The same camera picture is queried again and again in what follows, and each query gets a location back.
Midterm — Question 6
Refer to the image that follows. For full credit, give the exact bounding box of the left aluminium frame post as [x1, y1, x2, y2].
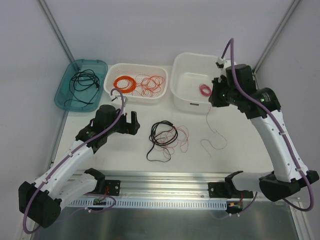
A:
[36, 0, 75, 63]

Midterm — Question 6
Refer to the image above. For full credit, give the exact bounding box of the teal transparent plastic tray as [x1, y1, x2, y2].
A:
[54, 59, 108, 113]

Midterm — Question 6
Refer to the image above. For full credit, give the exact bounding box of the thin black cable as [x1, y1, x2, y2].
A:
[64, 84, 99, 108]

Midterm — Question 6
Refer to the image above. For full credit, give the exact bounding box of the white slotted cable duct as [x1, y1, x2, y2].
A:
[68, 197, 227, 211]

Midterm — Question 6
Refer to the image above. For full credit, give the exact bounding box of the right aluminium frame post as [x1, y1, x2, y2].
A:
[252, 0, 302, 76]

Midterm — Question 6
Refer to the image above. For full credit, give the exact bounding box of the white plastic tub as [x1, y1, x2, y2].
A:
[169, 52, 221, 114]

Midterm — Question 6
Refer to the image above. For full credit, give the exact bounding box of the white perforated plastic basket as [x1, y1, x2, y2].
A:
[103, 63, 168, 104]

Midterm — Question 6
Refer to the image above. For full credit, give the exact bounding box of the pink wire coil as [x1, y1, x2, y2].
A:
[198, 83, 213, 97]

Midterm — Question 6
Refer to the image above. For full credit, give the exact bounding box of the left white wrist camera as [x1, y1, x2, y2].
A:
[110, 91, 128, 109]

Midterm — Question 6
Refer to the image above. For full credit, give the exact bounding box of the coiled black cable in tray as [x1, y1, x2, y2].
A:
[71, 69, 101, 92]

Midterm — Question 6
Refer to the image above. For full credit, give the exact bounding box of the aluminium mounting rail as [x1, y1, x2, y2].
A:
[69, 170, 301, 201]

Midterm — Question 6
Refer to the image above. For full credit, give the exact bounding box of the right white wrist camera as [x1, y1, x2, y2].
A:
[215, 57, 232, 69]

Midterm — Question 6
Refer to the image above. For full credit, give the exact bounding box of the orange wire coil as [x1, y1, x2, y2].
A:
[113, 75, 138, 94]

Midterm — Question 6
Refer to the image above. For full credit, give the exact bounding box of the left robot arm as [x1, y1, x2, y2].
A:
[18, 104, 140, 234]

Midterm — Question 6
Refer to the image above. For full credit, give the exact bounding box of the aluminium frame post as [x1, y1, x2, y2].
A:
[252, 0, 302, 76]
[36, 0, 75, 63]

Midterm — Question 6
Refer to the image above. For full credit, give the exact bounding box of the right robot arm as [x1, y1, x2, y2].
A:
[209, 61, 320, 202]

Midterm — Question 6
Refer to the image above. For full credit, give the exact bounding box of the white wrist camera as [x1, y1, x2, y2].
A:
[215, 57, 232, 69]
[110, 91, 128, 109]

